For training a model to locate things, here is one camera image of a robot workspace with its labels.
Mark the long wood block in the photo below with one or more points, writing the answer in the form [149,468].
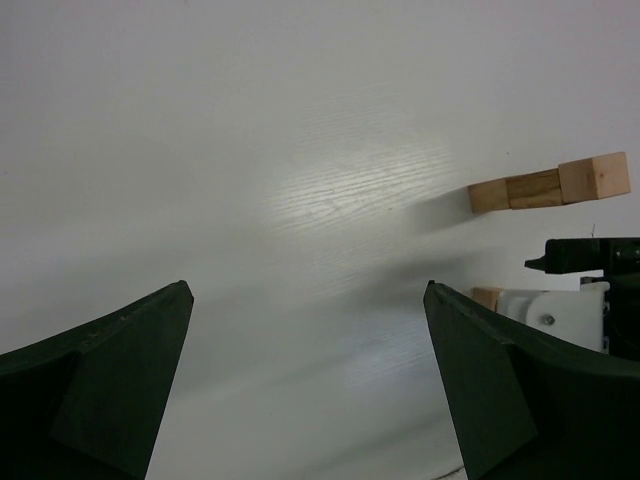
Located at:
[535,190]

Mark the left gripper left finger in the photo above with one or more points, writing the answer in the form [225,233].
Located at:
[88,403]

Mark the wood cube letter D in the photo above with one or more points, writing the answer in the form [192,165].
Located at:
[488,297]

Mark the plain wood cube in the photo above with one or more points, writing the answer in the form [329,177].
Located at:
[594,178]

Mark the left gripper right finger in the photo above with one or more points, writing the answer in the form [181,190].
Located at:
[526,405]

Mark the wood cube red letter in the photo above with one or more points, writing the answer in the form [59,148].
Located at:
[489,196]

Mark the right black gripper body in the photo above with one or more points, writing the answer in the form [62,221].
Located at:
[617,258]

